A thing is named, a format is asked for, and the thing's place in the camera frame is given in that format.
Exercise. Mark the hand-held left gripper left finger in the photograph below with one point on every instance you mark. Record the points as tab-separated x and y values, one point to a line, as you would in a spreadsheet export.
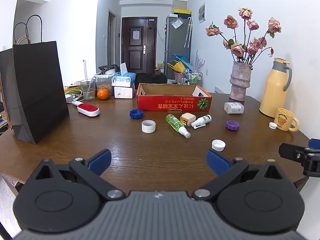
100	161

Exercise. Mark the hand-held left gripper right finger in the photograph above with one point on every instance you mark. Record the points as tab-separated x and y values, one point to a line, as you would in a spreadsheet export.
217	161

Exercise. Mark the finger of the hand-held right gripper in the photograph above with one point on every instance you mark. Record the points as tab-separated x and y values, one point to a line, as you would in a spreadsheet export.
315	143
290	150

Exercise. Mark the white ribbed bottle cap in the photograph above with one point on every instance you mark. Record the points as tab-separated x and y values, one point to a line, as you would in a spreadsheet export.
218	146

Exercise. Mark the purple bottle cap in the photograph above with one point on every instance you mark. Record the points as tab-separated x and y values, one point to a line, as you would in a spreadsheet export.
233	126

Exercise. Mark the small white spray bottle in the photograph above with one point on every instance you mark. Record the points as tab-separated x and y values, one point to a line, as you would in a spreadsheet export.
203	120

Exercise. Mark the cream square box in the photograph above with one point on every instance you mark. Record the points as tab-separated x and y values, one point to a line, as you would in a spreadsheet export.
188	118

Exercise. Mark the white pill bottle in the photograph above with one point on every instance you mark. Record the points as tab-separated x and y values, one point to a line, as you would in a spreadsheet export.
233	108

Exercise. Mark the green spray bottle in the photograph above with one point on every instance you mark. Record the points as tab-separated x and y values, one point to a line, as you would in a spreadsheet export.
175	122

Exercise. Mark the white tape roll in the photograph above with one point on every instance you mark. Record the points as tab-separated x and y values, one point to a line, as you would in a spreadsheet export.
148	128

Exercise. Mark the blue bottle cap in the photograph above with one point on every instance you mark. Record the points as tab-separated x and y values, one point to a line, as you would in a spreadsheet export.
136	114

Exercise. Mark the red cardboard box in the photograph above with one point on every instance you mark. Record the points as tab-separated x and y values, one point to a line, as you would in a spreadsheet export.
170	105

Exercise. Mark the yellow bear mug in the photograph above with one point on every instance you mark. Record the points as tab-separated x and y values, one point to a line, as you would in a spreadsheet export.
284	121

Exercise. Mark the small white cap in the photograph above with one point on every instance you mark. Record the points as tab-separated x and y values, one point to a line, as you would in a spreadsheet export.
273	125

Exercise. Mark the red and white lint brush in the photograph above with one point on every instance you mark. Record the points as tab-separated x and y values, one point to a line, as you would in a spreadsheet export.
87	110

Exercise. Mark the yellow thermos jug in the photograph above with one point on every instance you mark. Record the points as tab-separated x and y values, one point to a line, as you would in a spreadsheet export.
272	92

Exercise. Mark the orange fruit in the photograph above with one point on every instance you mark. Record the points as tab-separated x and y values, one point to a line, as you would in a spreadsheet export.
103	94

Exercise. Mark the clear glass cup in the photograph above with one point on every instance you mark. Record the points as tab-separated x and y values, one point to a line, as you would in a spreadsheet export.
88	95

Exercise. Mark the white charger plug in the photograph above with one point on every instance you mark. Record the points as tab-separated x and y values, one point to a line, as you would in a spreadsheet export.
70	97

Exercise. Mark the white flat panel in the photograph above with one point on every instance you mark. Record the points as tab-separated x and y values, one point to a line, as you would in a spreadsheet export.
221	90

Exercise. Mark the purple tissue pack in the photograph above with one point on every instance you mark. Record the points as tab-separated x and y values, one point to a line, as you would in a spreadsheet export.
122	92

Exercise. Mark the clear plastic food container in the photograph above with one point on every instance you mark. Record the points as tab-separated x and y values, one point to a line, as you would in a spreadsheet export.
105	86

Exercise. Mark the yellow packet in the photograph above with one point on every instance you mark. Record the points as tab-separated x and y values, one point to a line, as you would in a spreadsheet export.
68	88

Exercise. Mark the pink textured vase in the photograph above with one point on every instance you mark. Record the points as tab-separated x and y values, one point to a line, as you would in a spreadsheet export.
240	82

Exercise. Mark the blue tissue pack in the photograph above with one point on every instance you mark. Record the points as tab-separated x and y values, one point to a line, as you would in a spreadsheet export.
123	80

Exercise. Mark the metal rack with bottles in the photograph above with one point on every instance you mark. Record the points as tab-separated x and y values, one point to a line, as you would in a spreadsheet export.
194	78

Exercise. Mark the white round pot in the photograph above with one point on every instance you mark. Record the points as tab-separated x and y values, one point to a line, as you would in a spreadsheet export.
110	72

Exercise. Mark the pink bucket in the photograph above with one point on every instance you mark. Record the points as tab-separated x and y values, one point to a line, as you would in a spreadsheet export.
178	77

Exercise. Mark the black paper bag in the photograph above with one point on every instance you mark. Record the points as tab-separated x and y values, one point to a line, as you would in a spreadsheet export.
37	92

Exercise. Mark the black plastic item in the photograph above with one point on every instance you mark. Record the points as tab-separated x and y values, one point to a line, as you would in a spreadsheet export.
107	68

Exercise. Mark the purple feather decoration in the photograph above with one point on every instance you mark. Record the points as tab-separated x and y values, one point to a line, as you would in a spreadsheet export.
199	62

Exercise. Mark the yellow plastic item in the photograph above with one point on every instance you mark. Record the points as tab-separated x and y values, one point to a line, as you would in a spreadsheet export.
178	67

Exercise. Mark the blue plastic item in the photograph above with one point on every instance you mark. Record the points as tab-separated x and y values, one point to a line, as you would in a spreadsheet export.
181	58

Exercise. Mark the dried pink roses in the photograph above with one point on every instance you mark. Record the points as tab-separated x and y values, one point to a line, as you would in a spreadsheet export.
255	43

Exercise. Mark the dark brown paper bag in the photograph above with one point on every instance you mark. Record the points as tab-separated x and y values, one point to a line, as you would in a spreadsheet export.
6	85

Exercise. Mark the dark brown entrance door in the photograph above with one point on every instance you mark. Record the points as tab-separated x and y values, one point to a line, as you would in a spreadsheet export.
138	45

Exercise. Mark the grey refrigerator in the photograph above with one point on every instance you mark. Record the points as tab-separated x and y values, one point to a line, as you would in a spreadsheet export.
175	42

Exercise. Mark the folded white umbrella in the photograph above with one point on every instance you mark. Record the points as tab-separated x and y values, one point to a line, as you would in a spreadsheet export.
188	32

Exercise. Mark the clear plastic bag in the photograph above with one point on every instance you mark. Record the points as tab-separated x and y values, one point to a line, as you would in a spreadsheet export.
177	23

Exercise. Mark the yellow box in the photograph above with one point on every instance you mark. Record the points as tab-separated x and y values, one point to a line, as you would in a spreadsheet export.
182	12

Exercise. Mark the grey interior door frame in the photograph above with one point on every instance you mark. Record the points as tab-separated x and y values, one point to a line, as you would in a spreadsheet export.
110	37

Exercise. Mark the white light switch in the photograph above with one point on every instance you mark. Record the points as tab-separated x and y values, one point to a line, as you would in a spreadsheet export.
3	48

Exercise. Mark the white wall panel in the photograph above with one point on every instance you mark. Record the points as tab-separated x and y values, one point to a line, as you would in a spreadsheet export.
202	12

